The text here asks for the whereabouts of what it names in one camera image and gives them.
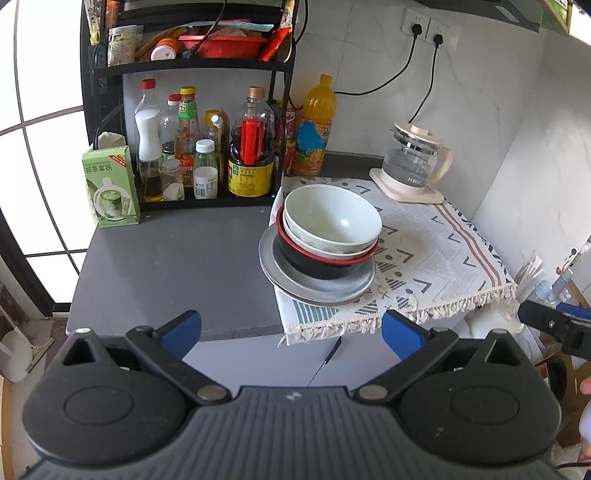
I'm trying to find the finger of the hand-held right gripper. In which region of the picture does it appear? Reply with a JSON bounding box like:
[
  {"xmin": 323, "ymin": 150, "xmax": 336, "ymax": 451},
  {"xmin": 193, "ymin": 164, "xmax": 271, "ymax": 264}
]
[
  {"xmin": 555, "ymin": 302, "xmax": 591, "ymax": 322},
  {"xmin": 517, "ymin": 300, "xmax": 568, "ymax": 342}
]

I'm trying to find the labelled storage jar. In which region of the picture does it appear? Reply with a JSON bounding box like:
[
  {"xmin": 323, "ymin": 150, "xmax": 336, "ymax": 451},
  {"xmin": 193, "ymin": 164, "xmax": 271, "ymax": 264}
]
[{"xmin": 107, "ymin": 25, "xmax": 145, "ymax": 66}]

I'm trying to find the small pale green bowl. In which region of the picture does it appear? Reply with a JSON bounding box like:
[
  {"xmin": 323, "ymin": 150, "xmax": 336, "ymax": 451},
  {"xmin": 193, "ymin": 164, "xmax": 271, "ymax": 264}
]
[{"xmin": 283, "ymin": 185, "xmax": 383, "ymax": 254}]

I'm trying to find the white plate brown rim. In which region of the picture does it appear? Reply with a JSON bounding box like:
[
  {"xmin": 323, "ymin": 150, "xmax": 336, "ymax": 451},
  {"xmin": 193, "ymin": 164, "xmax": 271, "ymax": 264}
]
[{"xmin": 259, "ymin": 224, "xmax": 377, "ymax": 306}]

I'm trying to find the cream kettle base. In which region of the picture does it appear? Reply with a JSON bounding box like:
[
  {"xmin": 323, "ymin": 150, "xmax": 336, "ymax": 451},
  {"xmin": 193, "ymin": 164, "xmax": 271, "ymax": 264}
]
[{"xmin": 369, "ymin": 167, "xmax": 446, "ymax": 204}]

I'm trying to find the white wall socket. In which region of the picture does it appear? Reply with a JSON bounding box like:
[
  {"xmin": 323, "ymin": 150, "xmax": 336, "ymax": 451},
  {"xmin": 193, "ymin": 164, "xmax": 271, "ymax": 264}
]
[
  {"xmin": 401, "ymin": 7, "xmax": 431, "ymax": 38},
  {"xmin": 425, "ymin": 19, "xmax": 461, "ymax": 49}
]

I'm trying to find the window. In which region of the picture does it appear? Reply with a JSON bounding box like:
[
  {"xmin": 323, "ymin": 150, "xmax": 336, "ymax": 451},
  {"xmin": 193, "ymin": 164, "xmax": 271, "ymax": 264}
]
[{"xmin": 0, "ymin": 0, "xmax": 93, "ymax": 319}]

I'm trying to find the white top oil dispenser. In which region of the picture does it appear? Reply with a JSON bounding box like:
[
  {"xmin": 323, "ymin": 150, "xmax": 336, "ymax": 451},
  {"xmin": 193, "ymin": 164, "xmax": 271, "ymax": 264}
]
[{"xmin": 134, "ymin": 109, "xmax": 164, "ymax": 203}]

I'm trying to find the red and black bowl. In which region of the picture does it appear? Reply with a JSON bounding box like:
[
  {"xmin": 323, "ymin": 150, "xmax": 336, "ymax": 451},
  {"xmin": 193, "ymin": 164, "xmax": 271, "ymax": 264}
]
[{"xmin": 276, "ymin": 205, "xmax": 380, "ymax": 281}]

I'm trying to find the small glass jar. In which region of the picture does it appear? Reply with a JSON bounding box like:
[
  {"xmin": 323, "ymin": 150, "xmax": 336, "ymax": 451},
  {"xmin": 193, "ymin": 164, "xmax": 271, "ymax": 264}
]
[{"xmin": 160, "ymin": 158, "xmax": 185, "ymax": 202}]

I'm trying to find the black kitchen rack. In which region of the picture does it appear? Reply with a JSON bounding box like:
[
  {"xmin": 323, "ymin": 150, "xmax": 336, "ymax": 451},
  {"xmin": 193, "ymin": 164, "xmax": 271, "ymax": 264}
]
[{"xmin": 79, "ymin": 0, "xmax": 298, "ymax": 213}]

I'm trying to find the pale blue bottle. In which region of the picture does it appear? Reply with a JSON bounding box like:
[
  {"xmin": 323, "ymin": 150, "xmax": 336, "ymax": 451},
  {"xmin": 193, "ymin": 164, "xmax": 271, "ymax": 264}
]
[{"xmin": 536, "ymin": 268, "xmax": 575, "ymax": 303}]

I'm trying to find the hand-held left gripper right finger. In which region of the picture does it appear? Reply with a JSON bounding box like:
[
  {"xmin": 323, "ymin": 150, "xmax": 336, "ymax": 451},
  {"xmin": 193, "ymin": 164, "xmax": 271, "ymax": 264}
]
[{"xmin": 353, "ymin": 309, "xmax": 532, "ymax": 401}]

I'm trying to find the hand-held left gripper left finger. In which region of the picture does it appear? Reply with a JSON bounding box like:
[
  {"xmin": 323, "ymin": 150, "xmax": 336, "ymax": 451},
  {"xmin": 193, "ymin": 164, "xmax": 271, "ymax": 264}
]
[{"xmin": 59, "ymin": 310, "xmax": 232, "ymax": 403}]

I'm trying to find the sauce bottle yellow cap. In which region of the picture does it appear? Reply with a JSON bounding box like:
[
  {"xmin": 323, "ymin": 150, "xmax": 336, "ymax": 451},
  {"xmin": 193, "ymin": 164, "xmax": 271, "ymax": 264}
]
[{"xmin": 174, "ymin": 86, "xmax": 201, "ymax": 188}]

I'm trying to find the amber bottle yellow cap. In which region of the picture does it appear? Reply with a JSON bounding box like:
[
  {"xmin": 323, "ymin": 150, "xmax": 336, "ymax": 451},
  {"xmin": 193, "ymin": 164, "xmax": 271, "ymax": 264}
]
[{"xmin": 203, "ymin": 109, "xmax": 230, "ymax": 158}]

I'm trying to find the large pale green bowl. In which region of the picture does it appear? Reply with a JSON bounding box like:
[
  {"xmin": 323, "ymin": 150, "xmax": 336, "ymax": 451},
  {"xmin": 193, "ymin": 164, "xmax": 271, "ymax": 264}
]
[{"xmin": 281, "ymin": 217, "xmax": 380, "ymax": 260}]

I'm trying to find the white plastic container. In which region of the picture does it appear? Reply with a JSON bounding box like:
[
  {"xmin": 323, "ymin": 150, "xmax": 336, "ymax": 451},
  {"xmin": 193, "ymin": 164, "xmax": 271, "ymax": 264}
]
[{"xmin": 0, "ymin": 325, "xmax": 52, "ymax": 384}]

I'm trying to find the glass electric kettle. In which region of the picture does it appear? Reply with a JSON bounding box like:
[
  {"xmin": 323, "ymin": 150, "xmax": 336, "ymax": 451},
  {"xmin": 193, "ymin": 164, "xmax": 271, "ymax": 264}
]
[{"xmin": 382, "ymin": 121, "xmax": 454, "ymax": 195}]

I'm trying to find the red plastic basket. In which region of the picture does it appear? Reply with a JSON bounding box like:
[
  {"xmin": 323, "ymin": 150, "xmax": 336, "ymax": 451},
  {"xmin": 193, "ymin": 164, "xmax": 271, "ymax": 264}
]
[{"xmin": 178, "ymin": 33, "xmax": 269, "ymax": 60}]

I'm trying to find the black kettle plug cable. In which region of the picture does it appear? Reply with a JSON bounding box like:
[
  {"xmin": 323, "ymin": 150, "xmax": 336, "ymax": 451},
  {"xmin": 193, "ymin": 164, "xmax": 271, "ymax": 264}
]
[{"xmin": 406, "ymin": 34, "xmax": 445, "ymax": 127}]

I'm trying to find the clear bottle red cap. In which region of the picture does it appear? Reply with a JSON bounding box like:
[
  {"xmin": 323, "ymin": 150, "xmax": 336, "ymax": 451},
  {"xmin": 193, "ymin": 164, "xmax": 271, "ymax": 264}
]
[
  {"xmin": 159, "ymin": 93, "xmax": 182, "ymax": 155},
  {"xmin": 134, "ymin": 78, "xmax": 162, "ymax": 114}
]

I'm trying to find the white round bin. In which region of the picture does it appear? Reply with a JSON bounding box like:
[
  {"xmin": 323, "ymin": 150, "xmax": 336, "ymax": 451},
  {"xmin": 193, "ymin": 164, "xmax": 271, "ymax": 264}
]
[{"xmin": 464, "ymin": 295, "xmax": 527, "ymax": 352}]

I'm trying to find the small white jar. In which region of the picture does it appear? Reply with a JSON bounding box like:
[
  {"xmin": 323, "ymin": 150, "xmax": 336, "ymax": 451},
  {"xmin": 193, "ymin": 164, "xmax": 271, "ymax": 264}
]
[{"xmin": 193, "ymin": 166, "xmax": 219, "ymax": 200}]

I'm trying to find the orange juice bottle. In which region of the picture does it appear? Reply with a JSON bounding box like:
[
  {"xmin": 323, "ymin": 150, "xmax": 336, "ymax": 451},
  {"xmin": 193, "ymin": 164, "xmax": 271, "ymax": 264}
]
[{"xmin": 292, "ymin": 75, "xmax": 337, "ymax": 177}]

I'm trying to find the green carton box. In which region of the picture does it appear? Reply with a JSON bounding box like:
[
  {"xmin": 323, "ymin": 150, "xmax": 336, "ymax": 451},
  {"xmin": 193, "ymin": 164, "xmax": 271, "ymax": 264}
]
[{"xmin": 82, "ymin": 145, "xmax": 141, "ymax": 229}]

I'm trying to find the bunch of white straws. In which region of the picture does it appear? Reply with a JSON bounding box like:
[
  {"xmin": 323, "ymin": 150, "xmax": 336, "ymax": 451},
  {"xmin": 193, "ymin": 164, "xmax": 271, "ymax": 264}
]
[{"xmin": 515, "ymin": 256, "xmax": 546, "ymax": 296}]

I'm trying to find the patterned fringed table cloth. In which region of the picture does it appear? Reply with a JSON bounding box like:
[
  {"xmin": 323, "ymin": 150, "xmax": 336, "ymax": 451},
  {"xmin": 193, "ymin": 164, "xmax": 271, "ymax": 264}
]
[{"xmin": 269, "ymin": 175, "xmax": 518, "ymax": 346}]

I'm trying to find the large soy sauce bottle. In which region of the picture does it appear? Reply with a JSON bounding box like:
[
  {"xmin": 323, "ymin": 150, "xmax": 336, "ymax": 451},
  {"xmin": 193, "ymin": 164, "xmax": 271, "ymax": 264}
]
[{"xmin": 228, "ymin": 86, "xmax": 276, "ymax": 198}]

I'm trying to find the red drink can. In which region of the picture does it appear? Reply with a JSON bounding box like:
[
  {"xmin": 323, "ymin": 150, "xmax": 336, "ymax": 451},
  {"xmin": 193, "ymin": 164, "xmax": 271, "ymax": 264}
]
[
  {"xmin": 272, "ymin": 100, "xmax": 297, "ymax": 141},
  {"xmin": 276, "ymin": 138, "xmax": 296, "ymax": 176}
]

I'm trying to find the small green bottle white cap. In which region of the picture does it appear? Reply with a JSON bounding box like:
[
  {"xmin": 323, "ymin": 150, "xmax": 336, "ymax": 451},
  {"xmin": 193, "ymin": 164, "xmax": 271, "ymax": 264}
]
[{"xmin": 194, "ymin": 138, "xmax": 219, "ymax": 169}]

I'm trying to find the red snack packet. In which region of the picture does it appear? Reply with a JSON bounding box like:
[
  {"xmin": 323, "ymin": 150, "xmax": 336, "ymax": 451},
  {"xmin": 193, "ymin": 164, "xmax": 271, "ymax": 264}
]
[{"xmin": 259, "ymin": 28, "xmax": 291, "ymax": 63}]

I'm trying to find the black range hood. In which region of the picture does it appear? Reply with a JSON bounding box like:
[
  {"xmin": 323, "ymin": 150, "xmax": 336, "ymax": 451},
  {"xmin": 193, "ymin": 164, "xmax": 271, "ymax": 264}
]
[{"xmin": 416, "ymin": 0, "xmax": 543, "ymax": 33}]

